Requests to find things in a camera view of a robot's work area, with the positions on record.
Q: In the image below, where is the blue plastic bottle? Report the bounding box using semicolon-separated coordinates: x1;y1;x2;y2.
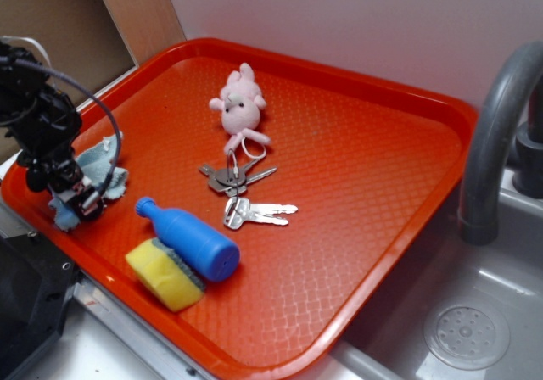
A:
136;197;241;282

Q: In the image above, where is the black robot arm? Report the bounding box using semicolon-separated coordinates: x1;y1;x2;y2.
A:
1;42;104;221

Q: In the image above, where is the yellow sponge with grey pad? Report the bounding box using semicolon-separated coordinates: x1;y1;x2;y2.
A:
125;237;205;312

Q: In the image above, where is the grey toy sink basin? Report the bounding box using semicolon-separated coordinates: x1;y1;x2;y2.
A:
330;167;543;380

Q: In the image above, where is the brown cardboard panel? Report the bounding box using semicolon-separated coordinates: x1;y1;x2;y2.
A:
0;0;137;165

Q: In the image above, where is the black faucet handle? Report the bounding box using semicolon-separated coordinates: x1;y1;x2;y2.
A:
513;80;542;199

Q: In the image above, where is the wooden board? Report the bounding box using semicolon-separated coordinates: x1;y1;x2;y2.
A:
103;0;186;65

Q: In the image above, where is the orange plastic tray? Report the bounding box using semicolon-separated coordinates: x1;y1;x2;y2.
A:
1;39;476;379

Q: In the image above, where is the grey curved faucet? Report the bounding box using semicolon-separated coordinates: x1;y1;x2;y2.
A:
457;41;542;245

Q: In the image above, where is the pair of silver keys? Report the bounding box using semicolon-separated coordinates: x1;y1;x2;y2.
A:
223;197;298;230

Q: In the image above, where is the sink drain strainer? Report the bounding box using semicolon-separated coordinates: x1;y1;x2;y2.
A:
423;297;510;371

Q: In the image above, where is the black box lower left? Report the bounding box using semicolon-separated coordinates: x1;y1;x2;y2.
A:
1;231;78;379

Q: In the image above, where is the pink plush toy keychain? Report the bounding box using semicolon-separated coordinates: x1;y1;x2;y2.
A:
209;63;271;154

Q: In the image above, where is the light blue cloth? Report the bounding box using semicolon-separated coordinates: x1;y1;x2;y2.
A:
48;135;129;232

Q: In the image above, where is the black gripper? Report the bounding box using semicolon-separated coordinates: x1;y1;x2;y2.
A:
8;85;104;221

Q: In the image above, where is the grey cable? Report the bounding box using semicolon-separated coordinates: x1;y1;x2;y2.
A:
0;36;123;198

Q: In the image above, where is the bunch of silver keys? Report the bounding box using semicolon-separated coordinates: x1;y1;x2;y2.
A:
199;150;277;198

